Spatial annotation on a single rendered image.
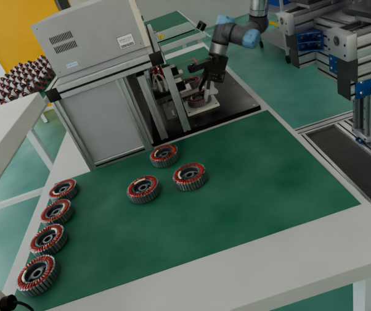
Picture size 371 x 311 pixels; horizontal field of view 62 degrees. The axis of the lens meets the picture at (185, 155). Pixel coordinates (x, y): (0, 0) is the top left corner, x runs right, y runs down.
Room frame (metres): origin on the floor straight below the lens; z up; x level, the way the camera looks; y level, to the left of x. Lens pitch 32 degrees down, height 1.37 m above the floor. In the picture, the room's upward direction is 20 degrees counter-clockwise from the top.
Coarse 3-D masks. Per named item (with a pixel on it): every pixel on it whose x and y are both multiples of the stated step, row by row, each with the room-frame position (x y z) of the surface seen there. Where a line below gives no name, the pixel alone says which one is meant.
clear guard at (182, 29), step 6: (186, 24) 1.72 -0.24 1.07; (192, 24) 1.69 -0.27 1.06; (168, 30) 1.72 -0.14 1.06; (174, 30) 1.67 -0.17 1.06; (180, 30) 1.62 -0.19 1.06; (186, 30) 1.57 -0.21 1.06; (192, 30) 1.53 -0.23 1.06; (198, 30) 1.53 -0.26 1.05; (156, 36) 1.68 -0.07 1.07; (168, 36) 1.57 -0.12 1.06; (174, 36) 1.53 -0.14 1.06; (210, 36) 1.53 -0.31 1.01
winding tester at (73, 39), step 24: (96, 0) 1.43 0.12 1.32; (120, 0) 1.27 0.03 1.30; (48, 24) 1.28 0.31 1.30; (72, 24) 1.28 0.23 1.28; (96, 24) 1.27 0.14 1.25; (120, 24) 1.27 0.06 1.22; (144, 24) 1.66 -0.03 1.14; (48, 48) 1.28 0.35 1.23; (72, 48) 1.28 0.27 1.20; (96, 48) 1.27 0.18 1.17; (120, 48) 1.27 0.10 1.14; (72, 72) 1.28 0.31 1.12
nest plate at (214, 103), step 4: (212, 96) 1.37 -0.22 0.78; (212, 100) 1.33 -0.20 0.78; (216, 100) 1.31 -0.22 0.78; (184, 104) 1.39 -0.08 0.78; (208, 104) 1.30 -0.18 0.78; (212, 104) 1.28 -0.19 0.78; (216, 104) 1.27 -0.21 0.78; (188, 108) 1.34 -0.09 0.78; (192, 108) 1.32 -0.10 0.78; (196, 108) 1.30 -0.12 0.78; (200, 108) 1.29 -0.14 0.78; (204, 108) 1.27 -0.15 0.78; (208, 108) 1.27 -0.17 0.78; (212, 108) 1.27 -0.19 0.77; (188, 112) 1.29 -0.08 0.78; (192, 112) 1.27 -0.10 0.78; (196, 112) 1.27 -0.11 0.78; (188, 116) 1.27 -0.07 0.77
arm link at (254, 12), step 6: (252, 0) 1.33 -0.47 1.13; (258, 0) 1.31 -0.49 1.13; (264, 0) 1.31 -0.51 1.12; (252, 6) 1.33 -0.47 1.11; (258, 6) 1.31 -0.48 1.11; (264, 6) 1.31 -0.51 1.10; (252, 12) 1.34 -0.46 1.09; (258, 12) 1.32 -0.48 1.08; (264, 12) 1.32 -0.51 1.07; (252, 18) 1.34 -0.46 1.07; (258, 18) 1.32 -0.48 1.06; (264, 18) 1.32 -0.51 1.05; (258, 24) 1.31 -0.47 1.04; (264, 24) 1.33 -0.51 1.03; (264, 30) 1.36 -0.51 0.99
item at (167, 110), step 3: (171, 102) 1.37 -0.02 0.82; (165, 105) 1.36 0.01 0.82; (171, 105) 1.34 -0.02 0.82; (165, 108) 1.33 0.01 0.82; (168, 108) 1.31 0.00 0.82; (171, 108) 1.31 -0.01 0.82; (174, 108) 1.31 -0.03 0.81; (165, 111) 1.31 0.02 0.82; (168, 111) 1.31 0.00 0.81; (174, 111) 1.31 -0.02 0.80; (168, 114) 1.31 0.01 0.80; (171, 114) 1.31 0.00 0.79; (168, 117) 1.31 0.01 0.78; (171, 117) 1.31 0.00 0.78; (174, 117) 1.31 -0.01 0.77
